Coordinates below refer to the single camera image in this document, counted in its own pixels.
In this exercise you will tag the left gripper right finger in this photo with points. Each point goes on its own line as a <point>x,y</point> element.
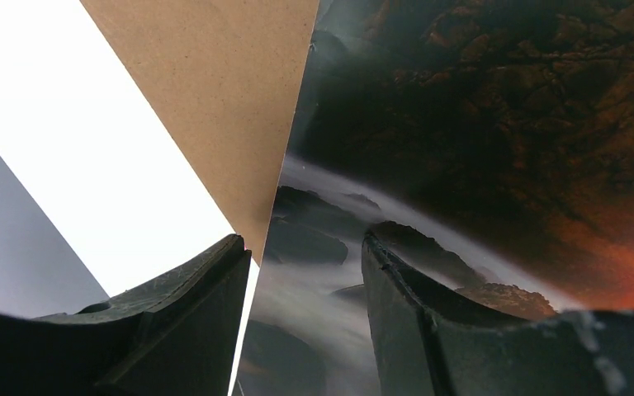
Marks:
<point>429,340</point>

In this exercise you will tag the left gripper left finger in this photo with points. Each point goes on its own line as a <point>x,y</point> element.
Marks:
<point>172,335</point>

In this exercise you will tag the landscape photo print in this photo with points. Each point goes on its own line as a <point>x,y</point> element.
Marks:
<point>488,144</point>

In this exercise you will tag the brown cardboard backing board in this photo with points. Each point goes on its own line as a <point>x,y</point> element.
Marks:
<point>223,77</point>

